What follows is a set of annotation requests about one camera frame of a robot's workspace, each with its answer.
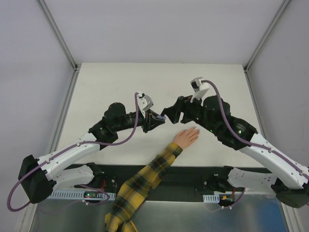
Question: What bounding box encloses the purple nail polish bottle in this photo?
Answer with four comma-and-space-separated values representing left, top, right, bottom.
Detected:
156, 115, 166, 121

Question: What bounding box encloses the yellow plaid sleeve forearm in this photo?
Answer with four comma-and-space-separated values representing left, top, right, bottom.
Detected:
105, 143, 183, 232

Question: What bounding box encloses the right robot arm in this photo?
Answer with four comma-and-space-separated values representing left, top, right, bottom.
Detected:
161, 95, 309, 208

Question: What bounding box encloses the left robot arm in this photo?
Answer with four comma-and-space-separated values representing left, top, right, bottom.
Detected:
18, 102, 166, 204

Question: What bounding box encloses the mannequin hand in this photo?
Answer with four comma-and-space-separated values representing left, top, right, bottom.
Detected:
172, 127, 200, 149

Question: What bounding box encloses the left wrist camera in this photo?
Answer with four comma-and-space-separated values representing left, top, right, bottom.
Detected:
137, 92, 154, 112

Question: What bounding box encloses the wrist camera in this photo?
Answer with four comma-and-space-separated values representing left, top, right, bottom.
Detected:
190, 77, 210, 103
137, 92, 154, 112

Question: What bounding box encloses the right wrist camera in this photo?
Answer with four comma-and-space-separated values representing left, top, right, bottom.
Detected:
190, 77, 210, 103

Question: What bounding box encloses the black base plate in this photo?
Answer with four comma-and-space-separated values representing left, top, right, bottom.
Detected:
73, 164, 244, 203

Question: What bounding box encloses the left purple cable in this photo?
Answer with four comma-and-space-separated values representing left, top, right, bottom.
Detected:
6, 93, 143, 213

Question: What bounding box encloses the right white cable duct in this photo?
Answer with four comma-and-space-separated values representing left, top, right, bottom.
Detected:
203, 194, 220, 203

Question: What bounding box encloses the white cable duct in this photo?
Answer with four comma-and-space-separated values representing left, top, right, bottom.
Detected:
203, 194, 220, 203
47, 190, 116, 201

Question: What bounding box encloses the left aluminium frame post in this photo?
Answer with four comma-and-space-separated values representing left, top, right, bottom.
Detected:
37, 0, 82, 72

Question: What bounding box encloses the aluminium frame post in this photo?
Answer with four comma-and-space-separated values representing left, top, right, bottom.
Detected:
243, 0, 292, 73
37, 0, 82, 72

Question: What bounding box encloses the left white cable duct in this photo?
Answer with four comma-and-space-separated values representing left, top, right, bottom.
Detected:
47, 190, 116, 201

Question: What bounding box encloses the right aluminium frame post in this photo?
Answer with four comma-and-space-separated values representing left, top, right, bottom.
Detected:
243, 0, 292, 73

